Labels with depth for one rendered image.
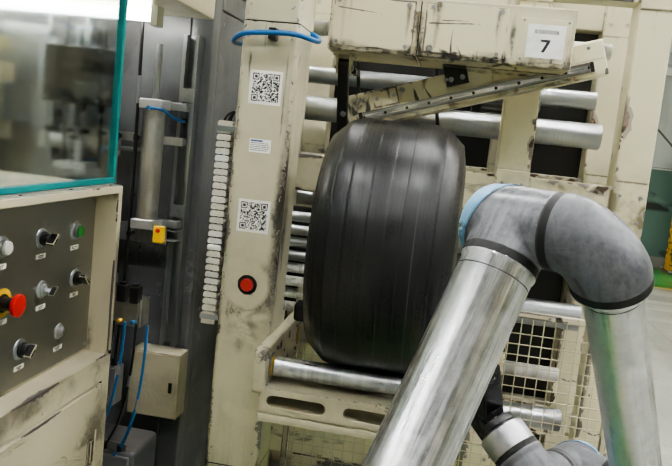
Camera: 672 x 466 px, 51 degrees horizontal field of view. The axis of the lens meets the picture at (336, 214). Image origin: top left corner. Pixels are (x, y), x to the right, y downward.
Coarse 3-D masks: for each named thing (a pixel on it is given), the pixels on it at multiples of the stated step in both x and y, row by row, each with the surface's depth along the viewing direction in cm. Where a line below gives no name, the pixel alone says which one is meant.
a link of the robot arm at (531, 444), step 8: (528, 440) 127; (536, 440) 129; (512, 448) 127; (520, 448) 126; (528, 448) 126; (536, 448) 127; (504, 456) 127; (512, 456) 126; (520, 456) 126; (528, 456) 125; (536, 456) 126; (544, 456) 126; (552, 456) 128; (560, 456) 129; (496, 464) 129; (504, 464) 127; (512, 464) 126; (520, 464) 125; (528, 464) 125; (536, 464) 125; (544, 464) 125; (552, 464) 126; (560, 464) 127; (568, 464) 128
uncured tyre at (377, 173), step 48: (336, 144) 150; (384, 144) 147; (432, 144) 147; (336, 192) 141; (384, 192) 140; (432, 192) 139; (336, 240) 138; (384, 240) 137; (432, 240) 136; (336, 288) 140; (384, 288) 138; (432, 288) 137; (336, 336) 145; (384, 336) 142
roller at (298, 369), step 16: (272, 368) 157; (288, 368) 156; (304, 368) 155; (320, 368) 155; (336, 368) 155; (352, 368) 155; (336, 384) 155; (352, 384) 154; (368, 384) 153; (384, 384) 152
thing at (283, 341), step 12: (288, 324) 175; (300, 324) 185; (276, 336) 164; (288, 336) 173; (264, 348) 154; (276, 348) 161; (288, 348) 175; (264, 360) 153; (264, 372) 153; (252, 384) 154; (264, 384) 154
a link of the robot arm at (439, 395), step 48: (480, 192) 108; (528, 192) 104; (480, 240) 103; (528, 240) 100; (480, 288) 99; (528, 288) 102; (432, 336) 99; (480, 336) 97; (432, 384) 95; (480, 384) 97; (384, 432) 96; (432, 432) 93
